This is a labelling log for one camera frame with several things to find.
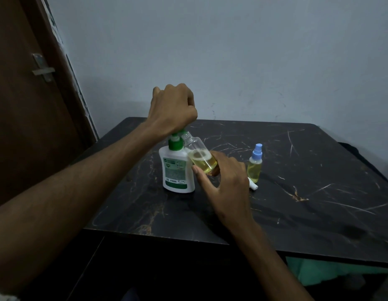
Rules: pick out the person's left hand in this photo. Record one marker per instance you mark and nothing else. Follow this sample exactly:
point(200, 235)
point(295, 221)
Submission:
point(172, 109)

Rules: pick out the person's right hand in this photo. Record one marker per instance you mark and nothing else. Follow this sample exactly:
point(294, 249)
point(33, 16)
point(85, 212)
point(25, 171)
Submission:
point(233, 197)

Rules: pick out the white spray cap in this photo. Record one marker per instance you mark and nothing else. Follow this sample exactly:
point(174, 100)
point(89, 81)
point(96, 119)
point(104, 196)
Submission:
point(253, 184)

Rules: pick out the blue spray cap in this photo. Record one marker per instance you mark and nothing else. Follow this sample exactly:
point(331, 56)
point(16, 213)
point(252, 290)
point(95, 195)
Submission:
point(257, 153)

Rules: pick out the small clear bottle white cap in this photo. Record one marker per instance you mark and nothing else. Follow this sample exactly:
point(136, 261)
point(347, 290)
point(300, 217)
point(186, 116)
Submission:
point(201, 153)

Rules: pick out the white green hand sanitizer bottle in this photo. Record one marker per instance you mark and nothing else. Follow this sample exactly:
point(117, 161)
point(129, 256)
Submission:
point(176, 175)

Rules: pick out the person's right forearm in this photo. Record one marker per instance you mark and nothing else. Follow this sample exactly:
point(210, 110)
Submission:
point(272, 269)

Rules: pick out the person's left forearm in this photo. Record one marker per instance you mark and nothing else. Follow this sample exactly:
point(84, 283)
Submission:
point(62, 210)

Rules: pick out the person's blue trousers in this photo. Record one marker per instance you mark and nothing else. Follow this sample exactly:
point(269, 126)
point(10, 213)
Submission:
point(131, 294)

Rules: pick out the person's white sleeve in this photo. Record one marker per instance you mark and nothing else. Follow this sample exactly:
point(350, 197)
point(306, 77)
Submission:
point(2, 297)

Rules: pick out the green cloth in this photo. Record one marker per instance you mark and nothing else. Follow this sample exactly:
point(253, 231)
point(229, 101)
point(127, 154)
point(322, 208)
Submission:
point(335, 271)

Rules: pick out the metal door latch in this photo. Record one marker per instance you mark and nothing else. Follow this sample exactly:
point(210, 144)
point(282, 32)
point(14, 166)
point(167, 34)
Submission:
point(43, 70)

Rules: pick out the brown wooden door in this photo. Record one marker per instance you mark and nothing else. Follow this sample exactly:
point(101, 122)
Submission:
point(24, 122)

